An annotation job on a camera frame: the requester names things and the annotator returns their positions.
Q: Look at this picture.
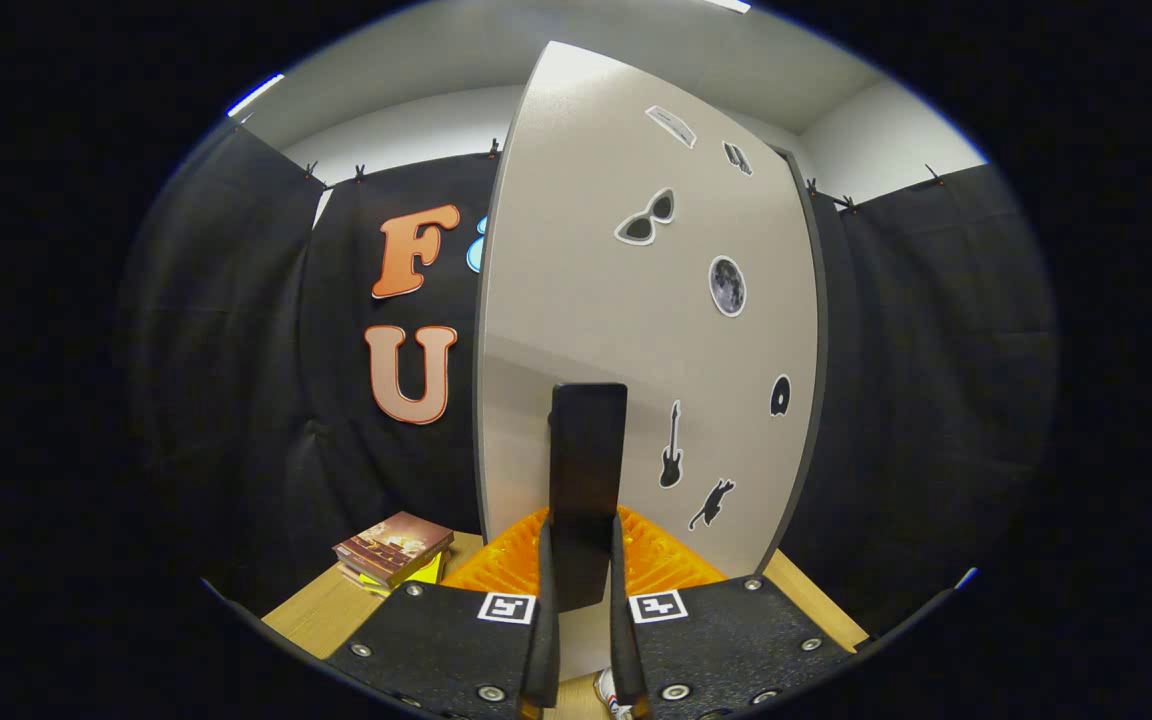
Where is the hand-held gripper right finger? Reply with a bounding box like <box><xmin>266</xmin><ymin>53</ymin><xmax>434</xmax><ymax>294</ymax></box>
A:
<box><xmin>608</xmin><ymin>505</ymin><xmax>855</xmax><ymax>720</ymax></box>

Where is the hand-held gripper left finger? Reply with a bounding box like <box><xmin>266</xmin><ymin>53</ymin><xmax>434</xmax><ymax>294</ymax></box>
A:
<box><xmin>324</xmin><ymin>507</ymin><xmax>561</xmax><ymax>720</ymax></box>

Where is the white canvas shoe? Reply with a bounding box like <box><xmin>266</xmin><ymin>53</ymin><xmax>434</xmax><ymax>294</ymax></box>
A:
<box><xmin>593</xmin><ymin>668</ymin><xmax>634</xmax><ymax>720</ymax></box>

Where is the black door handle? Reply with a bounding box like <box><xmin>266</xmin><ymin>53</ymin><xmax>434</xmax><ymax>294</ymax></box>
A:
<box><xmin>548</xmin><ymin>382</ymin><xmax>629</xmax><ymax>613</ymax></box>

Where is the yellow book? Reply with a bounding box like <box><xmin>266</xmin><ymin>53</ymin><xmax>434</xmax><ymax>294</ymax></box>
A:
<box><xmin>361</xmin><ymin>550</ymin><xmax>452</xmax><ymax>599</ymax></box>

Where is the brown cover book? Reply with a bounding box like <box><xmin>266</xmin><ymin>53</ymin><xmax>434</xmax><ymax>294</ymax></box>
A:
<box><xmin>333</xmin><ymin>511</ymin><xmax>455</xmax><ymax>589</ymax></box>

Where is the black backdrop cloth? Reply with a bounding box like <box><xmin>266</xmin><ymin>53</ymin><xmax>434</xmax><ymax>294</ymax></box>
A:
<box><xmin>116</xmin><ymin>120</ymin><xmax>1062</xmax><ymax>641</ymax></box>

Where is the row of black cloth clips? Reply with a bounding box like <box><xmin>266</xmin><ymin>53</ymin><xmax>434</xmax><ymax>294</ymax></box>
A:
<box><xmin>302</xmin><ymin>140</ymin><xmax>945</xmax><ymax>213</ymax></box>

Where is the narrow ceiling light strip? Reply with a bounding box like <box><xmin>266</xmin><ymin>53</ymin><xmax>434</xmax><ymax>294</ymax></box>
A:
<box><xmin>226</xmin><ymin>72</ymin><xmax>286</xmax><ymax>119</ymax></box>

